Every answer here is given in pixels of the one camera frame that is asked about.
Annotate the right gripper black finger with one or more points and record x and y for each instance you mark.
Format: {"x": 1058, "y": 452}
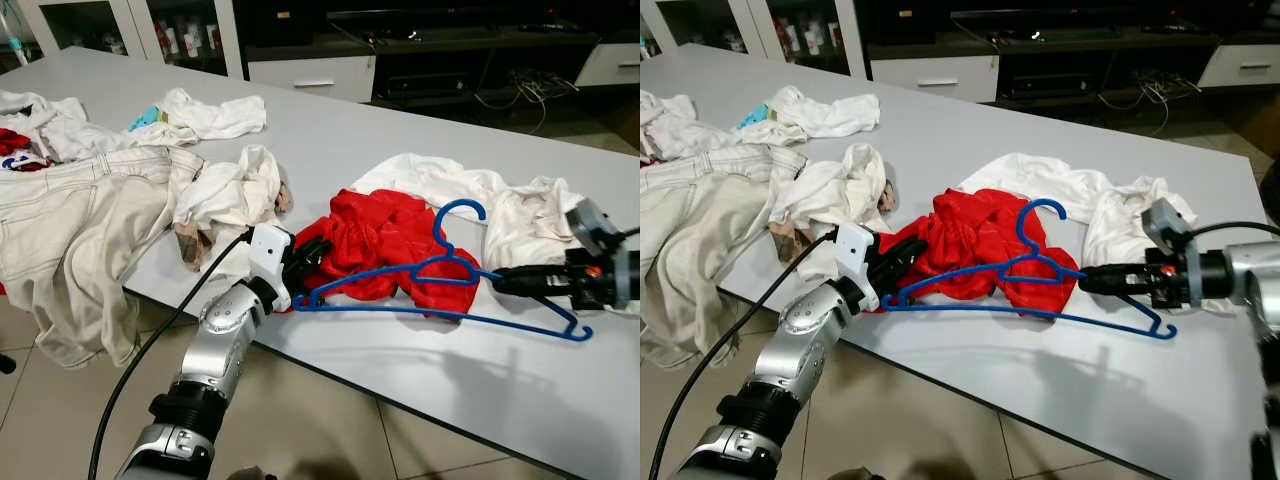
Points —
{"x": 530, "y": 289}
{"x": 530, "y": 272}
{"x": 1115, "y": 288}
{"x": 1115, "y": 271}

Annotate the blue plastic hanger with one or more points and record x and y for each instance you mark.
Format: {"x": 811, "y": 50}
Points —
{"x": 1030, "y": 312}
{"x": 440, "y": 314}

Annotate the white shirt tan sleeves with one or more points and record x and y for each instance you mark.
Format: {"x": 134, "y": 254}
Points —
{"x": 825, "y": 195}
{"x": 230, "y": 200}

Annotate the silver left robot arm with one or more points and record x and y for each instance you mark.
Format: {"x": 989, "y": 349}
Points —
{"x": 795, "y": 345}
{"x": 215, "y": 345}

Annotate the white crumpled garment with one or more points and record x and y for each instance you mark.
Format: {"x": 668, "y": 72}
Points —
{"x": 1115, "y": 215}
{"x": 520, "y": 215}

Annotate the beige jeans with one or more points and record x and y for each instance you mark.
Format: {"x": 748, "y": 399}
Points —
{"x": 70, "y": 230}
{"x": 690, "y": 230}

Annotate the dark brown chair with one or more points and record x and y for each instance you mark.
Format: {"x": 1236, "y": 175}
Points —
{"x": 1272, "y": 190}

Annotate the white t-shirt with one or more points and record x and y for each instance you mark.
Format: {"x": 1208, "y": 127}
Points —
{"x": 830, "y": 115}
{"x": 215, "y": 118}

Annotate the white TV cabinet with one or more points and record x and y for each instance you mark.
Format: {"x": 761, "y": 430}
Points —
{"x": 935, "y": 75}
{"x": 310, "y": 78}

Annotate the tall brown cardboard box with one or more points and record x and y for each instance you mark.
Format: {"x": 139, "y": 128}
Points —
{"x": 1262, "y": 125}

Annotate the white rumpled clothes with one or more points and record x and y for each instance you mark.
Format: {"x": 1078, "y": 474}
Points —
{"x": 680, "y": 125}
{"x": 60, "y": 130}

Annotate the teal cloth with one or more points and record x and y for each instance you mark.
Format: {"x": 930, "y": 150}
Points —
{"x": 753, "y": 116}
{"x": 145, "y": 118}

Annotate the red jersey white print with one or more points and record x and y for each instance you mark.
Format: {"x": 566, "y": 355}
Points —
{"x": 18, "y": 150}

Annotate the white spray bottle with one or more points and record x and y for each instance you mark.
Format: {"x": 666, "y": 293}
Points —
{"x": 12, "y": 45}

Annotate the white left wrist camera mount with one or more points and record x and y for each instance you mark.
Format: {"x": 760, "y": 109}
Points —
{"x": 855, "y": 250}
{"x": 270, "y": 250}

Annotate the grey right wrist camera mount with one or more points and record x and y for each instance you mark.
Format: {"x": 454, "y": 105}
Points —
{"x": 1165, "y": 222}
{"x": 592, "y": 225}

